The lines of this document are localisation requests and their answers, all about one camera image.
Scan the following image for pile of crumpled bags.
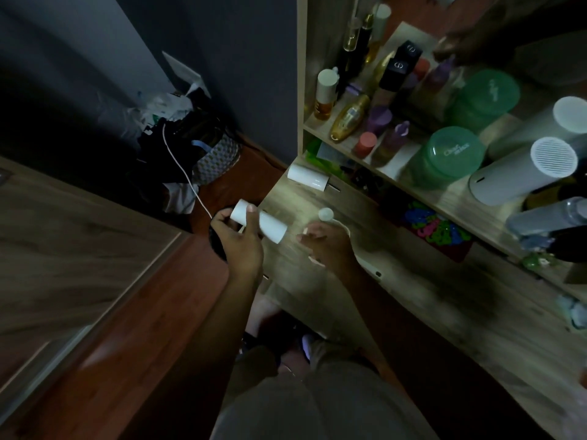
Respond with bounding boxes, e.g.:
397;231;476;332
126;84;209;138

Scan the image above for dark glass bottle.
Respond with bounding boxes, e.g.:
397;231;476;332
545;224;587;265

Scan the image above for person's left hand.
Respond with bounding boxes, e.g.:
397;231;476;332
211;204;265;278

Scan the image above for dark slim bottle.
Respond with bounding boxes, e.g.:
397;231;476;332
357;13;375;65

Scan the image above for tall white capped bottle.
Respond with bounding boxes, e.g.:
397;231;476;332
366;3;392;61

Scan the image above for white cylindrical humidifier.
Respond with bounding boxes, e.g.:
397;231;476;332
468;137;579;206

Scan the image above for person's right hand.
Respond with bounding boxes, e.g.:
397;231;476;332
297;222;357;274

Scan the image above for amber bottle with white cap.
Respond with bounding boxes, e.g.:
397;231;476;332
314;68;339;121

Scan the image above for mirror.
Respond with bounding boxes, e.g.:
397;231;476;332
394;0;587;158

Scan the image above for wooden shelf unit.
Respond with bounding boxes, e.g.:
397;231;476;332
297;0;587;296

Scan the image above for colourful plastic toys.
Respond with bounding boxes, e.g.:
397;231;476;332
403;200;474;253

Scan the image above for woven patterned basket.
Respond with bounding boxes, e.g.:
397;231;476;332
192;132;243;185

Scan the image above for gold bottle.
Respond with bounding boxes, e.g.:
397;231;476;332
329;93;371;143

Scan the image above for green lidded jar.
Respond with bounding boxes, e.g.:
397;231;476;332
407;126;486;191

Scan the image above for tall purple bottle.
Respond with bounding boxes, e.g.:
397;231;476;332
372;121;411;168

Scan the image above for pink capped bottle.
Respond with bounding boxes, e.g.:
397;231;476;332
352;131;378;157

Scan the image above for white cylinder tube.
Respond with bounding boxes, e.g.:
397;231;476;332
230;200;289;244
287;163;332;190

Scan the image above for person's left forearm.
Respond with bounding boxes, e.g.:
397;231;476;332
181;268;265;440

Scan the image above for small green object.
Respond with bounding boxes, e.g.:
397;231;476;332
522;253;554;272

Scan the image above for black perfume box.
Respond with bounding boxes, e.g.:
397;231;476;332
379;59;409;92

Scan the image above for green packet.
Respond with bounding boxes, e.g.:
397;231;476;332
305;136;355;180

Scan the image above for pale blue plastic item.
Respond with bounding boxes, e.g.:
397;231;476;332
556;294;587;331

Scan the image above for person's right forearm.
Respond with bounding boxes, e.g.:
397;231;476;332
331;266;441;408

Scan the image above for clear grey plastic bottle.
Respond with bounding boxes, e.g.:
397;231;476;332
506;196;587;236

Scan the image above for short purple bottle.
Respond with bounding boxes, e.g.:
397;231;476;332
366;107;393;136

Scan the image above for thin white cable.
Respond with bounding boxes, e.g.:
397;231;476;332
162;122;213;219

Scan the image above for grey shorts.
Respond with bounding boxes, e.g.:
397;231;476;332
210;339;438;440

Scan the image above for person's shoe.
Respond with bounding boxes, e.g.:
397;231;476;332
300;333;323;363

